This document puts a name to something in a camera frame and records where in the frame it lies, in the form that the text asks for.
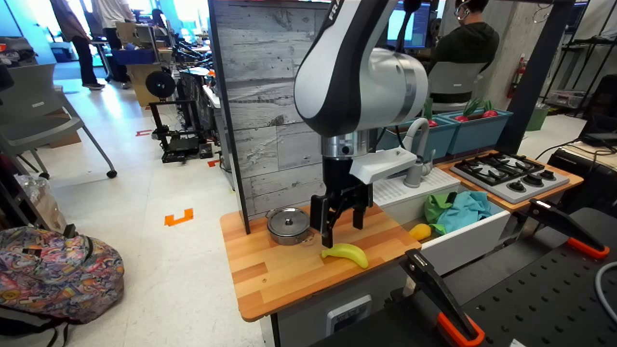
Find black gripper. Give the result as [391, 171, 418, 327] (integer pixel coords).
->
[308, 155, 374, 248]

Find yellow banana toy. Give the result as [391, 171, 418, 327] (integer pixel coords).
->
[318, 240, 372, 269]

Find yellow carrot toy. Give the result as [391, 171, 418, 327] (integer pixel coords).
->
[409, 221, 434, 242]

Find grey toy faucet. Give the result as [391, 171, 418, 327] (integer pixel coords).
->
[401, 115, 440, 190]

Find white toy sink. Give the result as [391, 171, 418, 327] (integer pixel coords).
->
[372, 167, 513, 277]

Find red radish toy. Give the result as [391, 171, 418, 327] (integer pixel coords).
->
[457, 94, 499, 123]
[422, 98, 440, 128]

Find grey toy stove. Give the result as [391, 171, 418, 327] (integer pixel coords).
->
[451, 152, 573, 206]

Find small silver metal pot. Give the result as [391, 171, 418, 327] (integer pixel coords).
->
[264, 204, 314, 246]

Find green cloth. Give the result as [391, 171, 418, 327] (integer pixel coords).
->
[422, 190, 455, 227]

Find marble pattern backdrop panel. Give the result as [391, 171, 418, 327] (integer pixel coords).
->
[214, 0, 339, 219]

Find teal cloth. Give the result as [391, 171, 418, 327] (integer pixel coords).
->
[436, 188, 499, 235]

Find teal planter box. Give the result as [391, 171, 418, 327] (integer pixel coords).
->
[449, 109, 517, 157]
[378, 113, 459, 161]

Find orange floor marker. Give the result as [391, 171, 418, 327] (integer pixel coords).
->
[162, 206, 197, 229]

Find black machine on floor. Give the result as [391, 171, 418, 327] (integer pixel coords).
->
[145, 63, 214, 163]

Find seated person black shirt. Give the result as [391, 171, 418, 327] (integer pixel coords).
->
[416, 0, 501, 73]

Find red fire extinguisher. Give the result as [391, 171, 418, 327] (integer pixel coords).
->
[509, 55, 528, 98]

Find colourful patterned backpack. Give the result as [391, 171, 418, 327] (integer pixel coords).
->
[0, 223, 125, 325]

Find standing person white shirt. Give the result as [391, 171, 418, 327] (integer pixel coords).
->
[93, 0, 135, 84]

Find grey wheeled chair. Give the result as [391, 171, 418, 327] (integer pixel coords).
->
[0, 61, 120, 181]

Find standing person dark trousers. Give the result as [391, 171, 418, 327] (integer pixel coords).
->
[50, 0, 106, 92]

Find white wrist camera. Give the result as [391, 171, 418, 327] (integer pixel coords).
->
[349, 146, 420, 186]

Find black clamp orange handle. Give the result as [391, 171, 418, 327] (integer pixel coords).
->
[399, 248, 488, 347]
[526, 198, 613, 261]

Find black frame post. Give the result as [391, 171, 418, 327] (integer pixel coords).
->
[206, 0, 253, 235]

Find dark blue frame post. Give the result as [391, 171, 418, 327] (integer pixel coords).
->
[499, 0, 575, 155]

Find grey cable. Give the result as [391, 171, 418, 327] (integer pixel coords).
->
[594, 258, 617, 306]

